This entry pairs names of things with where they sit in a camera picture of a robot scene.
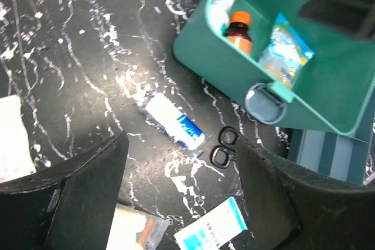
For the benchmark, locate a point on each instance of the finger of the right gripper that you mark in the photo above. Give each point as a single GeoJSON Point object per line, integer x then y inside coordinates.
{"type": "Point", "coordinates": [354, 18]}

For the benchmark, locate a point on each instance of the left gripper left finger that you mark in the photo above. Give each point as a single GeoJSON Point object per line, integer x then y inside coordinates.
{"type": "Point", "coordinates": [67, 206]}

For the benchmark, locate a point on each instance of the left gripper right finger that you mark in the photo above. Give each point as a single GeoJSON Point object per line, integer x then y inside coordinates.
{"type": "Point", "coordinates": [291, 207]}

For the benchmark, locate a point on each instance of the white gauze packet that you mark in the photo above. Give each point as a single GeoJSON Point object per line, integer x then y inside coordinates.
{"type": "Point", "coordinates": [16, 161]}

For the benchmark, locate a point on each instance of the blue white pouch packet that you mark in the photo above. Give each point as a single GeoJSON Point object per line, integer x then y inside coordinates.
{"type": "Point", "coordinates": [286, 53]}

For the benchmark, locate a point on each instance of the teal medicine box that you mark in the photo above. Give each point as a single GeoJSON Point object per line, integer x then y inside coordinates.
{"type": "Point", "coordinates": [330, 92]}

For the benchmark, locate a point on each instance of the brown medicine bottle orange cap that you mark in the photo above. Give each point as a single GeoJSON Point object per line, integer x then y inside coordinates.
{"type": "Point", "coordinates": [237, 31]}

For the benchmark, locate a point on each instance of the teal white sachet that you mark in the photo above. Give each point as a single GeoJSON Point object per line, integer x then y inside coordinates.
{"type": "Point", "coordinates": [213, 229]}

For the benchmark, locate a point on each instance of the blue-grey divider tray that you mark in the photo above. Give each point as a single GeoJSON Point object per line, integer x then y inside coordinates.
{"type": "Point", "coordinates": [337, 156]}

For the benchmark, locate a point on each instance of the white teal bottle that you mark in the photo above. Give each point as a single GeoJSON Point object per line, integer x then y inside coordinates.
{"type": "Point", "coordinates": [219, 14]}

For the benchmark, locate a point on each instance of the white blue bandage roll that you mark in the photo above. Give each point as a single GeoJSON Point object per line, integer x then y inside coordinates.
{"type": "Point", "coordinates": [174, 122]}

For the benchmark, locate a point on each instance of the black handled scissors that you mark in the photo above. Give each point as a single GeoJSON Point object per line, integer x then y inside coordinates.
{"type": "Point", "coordinates": [227, 139]}

